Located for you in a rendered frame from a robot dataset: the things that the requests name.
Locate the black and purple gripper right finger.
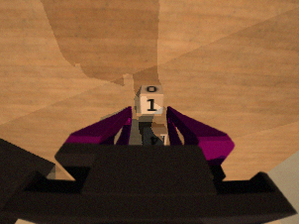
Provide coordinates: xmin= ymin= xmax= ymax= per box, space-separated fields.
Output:
xmin=166 ymin=106 xmax=235 ymax=166

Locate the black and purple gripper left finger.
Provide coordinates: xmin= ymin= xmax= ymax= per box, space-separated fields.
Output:
xmin=64 ymin=106 xmax=133 ymax=145

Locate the tan digit cube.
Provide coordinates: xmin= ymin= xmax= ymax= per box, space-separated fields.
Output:
xmin=140 ymin=85 xmax=164 ymax=114
xmin=146 ymin=136 xmax=163 ymax=145

